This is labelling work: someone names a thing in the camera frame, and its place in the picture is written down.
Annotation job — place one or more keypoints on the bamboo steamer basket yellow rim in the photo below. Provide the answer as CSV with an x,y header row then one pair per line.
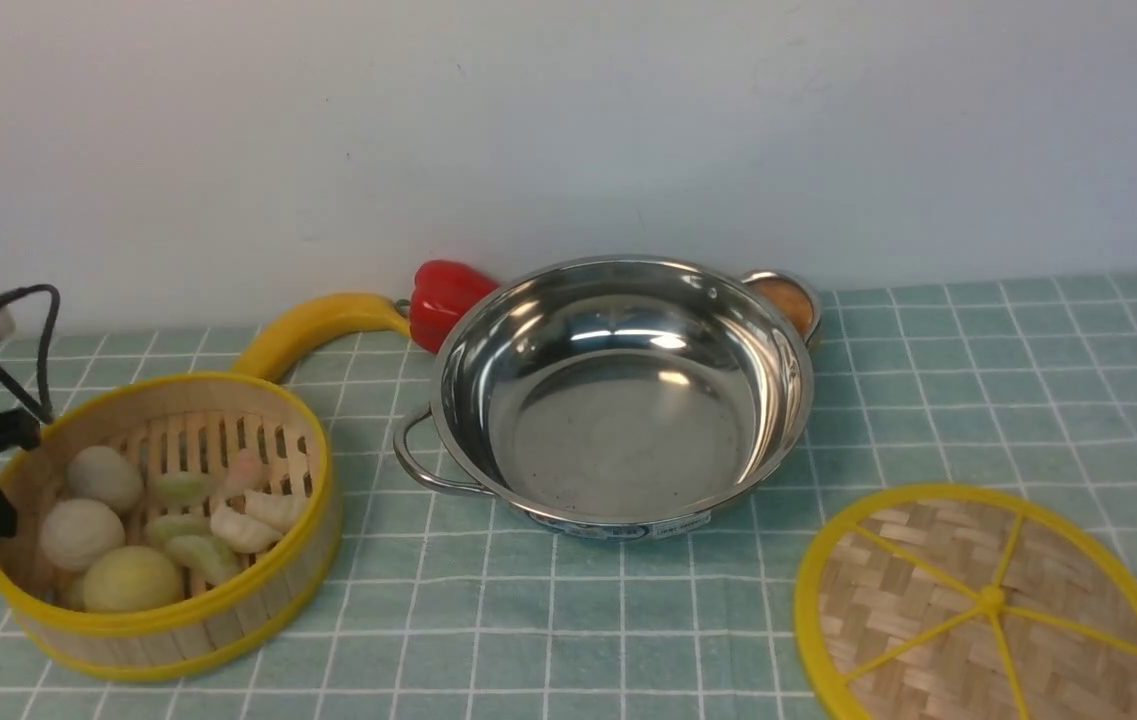
x,y
195,421

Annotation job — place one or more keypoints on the woven bamboo steamer lid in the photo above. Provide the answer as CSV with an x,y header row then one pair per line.
x,y
959,602

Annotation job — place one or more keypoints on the stainless steel pot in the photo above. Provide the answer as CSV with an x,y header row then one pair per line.
x,y
623,398

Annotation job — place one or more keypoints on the orange fruit behind pot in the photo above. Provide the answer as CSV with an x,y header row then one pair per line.
x,y
794,302

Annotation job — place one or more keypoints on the white round bun lower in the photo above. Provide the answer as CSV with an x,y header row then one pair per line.
x,y
78,531

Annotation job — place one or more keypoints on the white round bun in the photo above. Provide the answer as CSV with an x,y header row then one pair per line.
x,y
103,474
78,531

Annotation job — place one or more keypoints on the white round bun upper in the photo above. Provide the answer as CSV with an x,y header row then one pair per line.
x,y
103,474

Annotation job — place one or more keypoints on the pale yellow round bun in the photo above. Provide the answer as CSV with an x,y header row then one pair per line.
x,y
132,579

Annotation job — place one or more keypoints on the green dumpling middle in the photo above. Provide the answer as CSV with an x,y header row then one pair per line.
x,y
161,530

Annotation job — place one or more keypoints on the green dumpling upper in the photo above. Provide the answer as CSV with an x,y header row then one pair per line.
x,y
182,489

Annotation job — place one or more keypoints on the white dumpling left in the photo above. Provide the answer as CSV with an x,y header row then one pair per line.
x,y
241,533

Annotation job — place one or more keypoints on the white dumpling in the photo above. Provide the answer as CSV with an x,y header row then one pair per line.
x,y
279,512
241,533

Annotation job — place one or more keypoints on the pink shrimp dumpling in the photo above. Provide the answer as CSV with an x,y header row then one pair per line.
x,y
246,472

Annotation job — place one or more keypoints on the white dumpling right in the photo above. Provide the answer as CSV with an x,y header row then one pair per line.
x,y
279,512

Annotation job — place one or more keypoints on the yellow banana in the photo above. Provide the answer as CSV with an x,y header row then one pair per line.
x,y
298,332

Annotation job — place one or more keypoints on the red bell pepper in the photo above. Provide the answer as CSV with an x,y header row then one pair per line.
x,y
444,291

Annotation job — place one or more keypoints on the green checkered tablecloth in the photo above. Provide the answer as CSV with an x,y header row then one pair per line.
x,y
445,607

